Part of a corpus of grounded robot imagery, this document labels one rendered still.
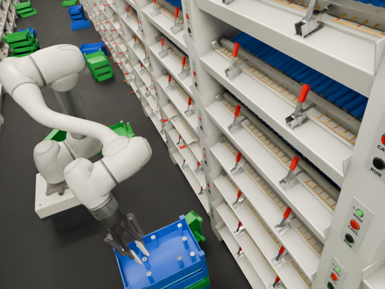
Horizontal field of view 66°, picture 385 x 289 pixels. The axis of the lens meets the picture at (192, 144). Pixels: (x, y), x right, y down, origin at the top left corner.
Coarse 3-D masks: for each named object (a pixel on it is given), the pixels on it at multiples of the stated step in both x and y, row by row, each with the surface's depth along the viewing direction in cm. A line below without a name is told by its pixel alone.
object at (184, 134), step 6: (162, 102) 181; (168, 102) 181; (168, 108) 180; (168, 114) 176; (174, 114) 174; (180, 120) 168; (180, 126) 165; (180, 132) 162; (186, 132) 160; (186, 138) 157; (192, 150) 149; (198, 150) 148; (198, 156) 145
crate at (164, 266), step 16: (176, 224) 123; (144, 240) 120; (160, 240) 122; (176, 240) 121; (192, 240) 121; (144, 256) 118; (160, 256) 117; (176, 256) 116; (128, 272) 113; (144, 272) 113; (160, 272) 112; (176, 272) 106; (128, 288) 101; (144, 288) 103
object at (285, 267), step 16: (224, 176) 131; (224, 192) 126; (240, 192) 114; (240, 208) 118; (256, 224) 111; (256, 240) 107; (272, 240) 104; (272, 256) 102; (288, 256) 100; (288, 272) 96; (288, 288) 93; (304, 288) 92
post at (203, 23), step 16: (192, 0) 84; (192, 16) 88; (208, 16) 89; (208, 32) 92; (192, 48) 98; (192, 80) 109; (208, 80) 102; (208, 128) 114; (208, 160) 127; (208, 176) 137; (208, 192) 148
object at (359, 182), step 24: (384, 48) 36; (384, 72) 37; (384, 96) 38; (360, 144) 45; (360, 168) 47; (360, 192) 49; (384, 192) 44; (336, 216) 57; (384, 216) 46; (336, 240) 60; (384, 240) 49; (360, 264) 55; (312, 288) 77; (360, 288) 60
